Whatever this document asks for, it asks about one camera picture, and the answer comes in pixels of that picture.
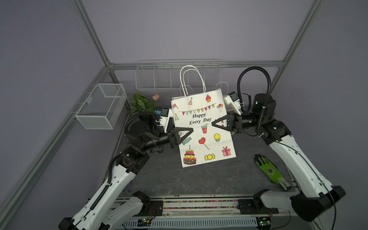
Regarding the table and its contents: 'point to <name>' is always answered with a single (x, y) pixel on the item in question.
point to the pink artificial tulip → (155, 97)
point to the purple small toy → (129, 187)
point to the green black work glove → (271, 171)
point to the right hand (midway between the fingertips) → (211, 125)
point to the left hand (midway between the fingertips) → (192, 132)
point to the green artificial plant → (140, 104)
